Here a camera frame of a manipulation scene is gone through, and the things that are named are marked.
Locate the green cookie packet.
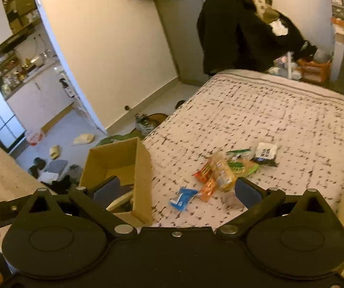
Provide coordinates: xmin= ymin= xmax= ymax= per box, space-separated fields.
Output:
xmin=226 ymin=148 xmax=260 ymax=178

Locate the black clothes pile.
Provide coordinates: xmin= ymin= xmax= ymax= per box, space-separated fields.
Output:
xmin=49 ymin=174 xmax=80 ymax=194

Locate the clear bread packet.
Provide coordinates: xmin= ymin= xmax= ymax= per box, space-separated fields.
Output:
xmin=209 ymin=151 xmax=236 ymax=192

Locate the dotted cream tablecloth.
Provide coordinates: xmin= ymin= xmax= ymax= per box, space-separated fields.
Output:
xmin=0 ymin=148 xmax=46 ymax=201

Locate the orange snack packet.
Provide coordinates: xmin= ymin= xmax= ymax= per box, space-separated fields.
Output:
xmin=200 ymin=178 xmax=217 ymax=202

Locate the black slipper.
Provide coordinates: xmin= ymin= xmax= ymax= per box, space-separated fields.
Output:
xmin=28 ymin=157 xmax=46 ymax=179

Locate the brown cardboard box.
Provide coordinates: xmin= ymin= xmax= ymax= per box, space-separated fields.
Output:
xmin=79 ymin=138 xmax=153 ymax=228

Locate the white black patterned bedspread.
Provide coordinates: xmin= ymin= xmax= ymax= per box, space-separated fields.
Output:
xmin=144 ymin=70 xmax=344 ymax=228

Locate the blue snack packet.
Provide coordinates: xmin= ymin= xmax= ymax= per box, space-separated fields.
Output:
xmin=169 ymin=188 xmax=199 ymax=211

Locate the red white plastic bag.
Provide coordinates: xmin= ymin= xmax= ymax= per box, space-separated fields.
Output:
xmin=25 ymin=129 xmax=46 ymax=146

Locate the green cartoon floor mat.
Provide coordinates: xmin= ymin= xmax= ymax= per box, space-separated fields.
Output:
xmin=96 ymin=133 xmax=144 ymax=147

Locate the grey sneaker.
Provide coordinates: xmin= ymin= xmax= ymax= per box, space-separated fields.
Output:
xmin=135 ymin=114 xmax=157 ymax=137

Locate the white kitchen cabinet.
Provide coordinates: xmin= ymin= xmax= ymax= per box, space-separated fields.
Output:
xmin=6 ymin=61 xmax=74 ymax=131

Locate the orange plastic basket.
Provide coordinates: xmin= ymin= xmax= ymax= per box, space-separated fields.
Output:
xmin=297 ymin=59 xmax=331 ymax=84

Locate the black coat on rack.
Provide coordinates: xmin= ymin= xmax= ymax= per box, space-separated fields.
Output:
xmin=197 ymin=0 xmax=317 ymax=76

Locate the grey door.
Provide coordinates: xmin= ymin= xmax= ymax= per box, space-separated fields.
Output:
xmin=155 ymin=0 xmax=208 ymax=86

